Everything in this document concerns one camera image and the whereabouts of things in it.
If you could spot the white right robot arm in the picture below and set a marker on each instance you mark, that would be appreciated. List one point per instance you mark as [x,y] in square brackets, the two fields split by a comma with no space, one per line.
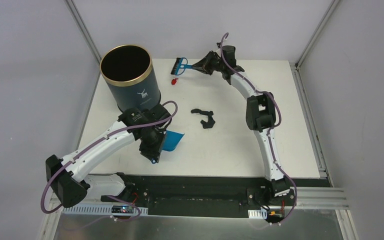
[262,115]

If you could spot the left white slotted cable duct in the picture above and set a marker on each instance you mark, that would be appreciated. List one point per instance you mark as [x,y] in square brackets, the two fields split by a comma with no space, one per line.
[119,210]

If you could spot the right white slotted cable duct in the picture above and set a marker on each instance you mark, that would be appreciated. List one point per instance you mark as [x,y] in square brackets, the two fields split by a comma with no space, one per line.
[257,214]

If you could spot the red paper scrap near bin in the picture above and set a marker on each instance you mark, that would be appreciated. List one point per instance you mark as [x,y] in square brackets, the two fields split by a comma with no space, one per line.
[174,81]

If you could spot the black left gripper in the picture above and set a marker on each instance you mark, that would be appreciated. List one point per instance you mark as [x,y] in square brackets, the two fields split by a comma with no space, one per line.
[155,151]

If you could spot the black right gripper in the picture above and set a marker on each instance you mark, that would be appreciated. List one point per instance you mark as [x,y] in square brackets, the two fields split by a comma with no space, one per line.
[204,65]

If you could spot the aluminium frame rail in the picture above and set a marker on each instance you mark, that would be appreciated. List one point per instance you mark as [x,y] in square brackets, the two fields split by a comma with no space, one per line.
[76,15]

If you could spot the blue plastic dustpan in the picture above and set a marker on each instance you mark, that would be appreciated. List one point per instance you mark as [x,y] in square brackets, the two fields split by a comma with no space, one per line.
[166,141]

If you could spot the dark blue gold-rimmed bin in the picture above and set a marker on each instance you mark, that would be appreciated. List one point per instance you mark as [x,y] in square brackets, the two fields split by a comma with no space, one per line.
[130,76]

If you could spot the blue hand brush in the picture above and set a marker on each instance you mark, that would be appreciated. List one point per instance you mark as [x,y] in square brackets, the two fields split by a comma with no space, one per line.
[180,65]

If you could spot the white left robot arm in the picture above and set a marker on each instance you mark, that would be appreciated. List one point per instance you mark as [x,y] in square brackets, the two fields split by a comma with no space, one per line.
[69,176]

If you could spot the white slotted cable duct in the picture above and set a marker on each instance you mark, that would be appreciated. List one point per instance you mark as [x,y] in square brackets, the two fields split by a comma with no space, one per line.
[119,210]
[257,214]

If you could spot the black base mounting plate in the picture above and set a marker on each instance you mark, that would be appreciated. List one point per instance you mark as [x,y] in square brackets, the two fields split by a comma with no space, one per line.
[206,196]

